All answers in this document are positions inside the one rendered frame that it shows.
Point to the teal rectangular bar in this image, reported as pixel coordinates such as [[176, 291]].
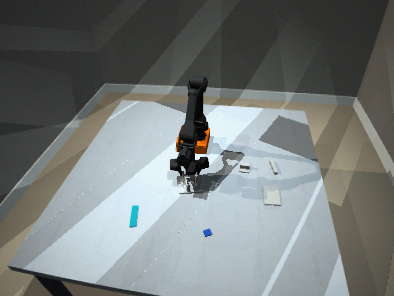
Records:
[[134, 215]]

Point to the blue flat plate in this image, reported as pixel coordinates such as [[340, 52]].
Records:
[[207, 232]]

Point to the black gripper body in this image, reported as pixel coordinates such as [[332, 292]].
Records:
[[203, 162]]

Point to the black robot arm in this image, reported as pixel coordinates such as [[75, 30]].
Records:
[[195, 125]]

